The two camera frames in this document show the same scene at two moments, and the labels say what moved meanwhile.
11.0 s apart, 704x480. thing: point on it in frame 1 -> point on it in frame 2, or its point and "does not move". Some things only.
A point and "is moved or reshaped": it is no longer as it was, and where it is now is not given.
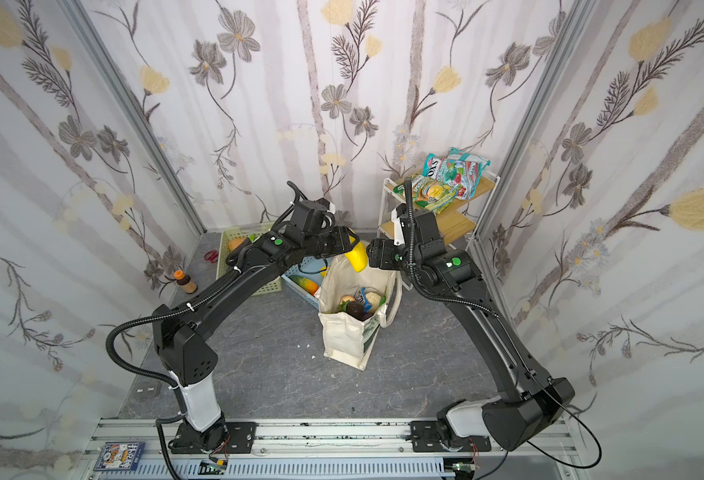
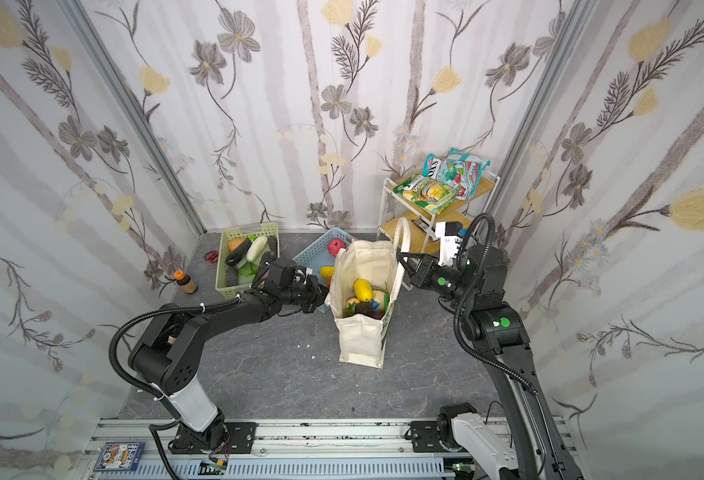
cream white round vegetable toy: x=375 y=300 does not move
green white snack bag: x=431 y=166 does not move
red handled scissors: x=212 y=256 does not move
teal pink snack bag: x=460 y=172 does not move
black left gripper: x=340 y=241 -> x=307 y=289
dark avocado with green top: x=353 y=308 -> x=366 y=308
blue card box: x=119 y=456 does not move
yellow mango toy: x=358 y=257 -> x=363 y=290
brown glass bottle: x=184 y=280 does not move
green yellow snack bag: x=428 y=194 does not move
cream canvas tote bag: x=352 y=303 is moved or reshaped
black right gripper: x=379 y=254 -> x=415 y=270
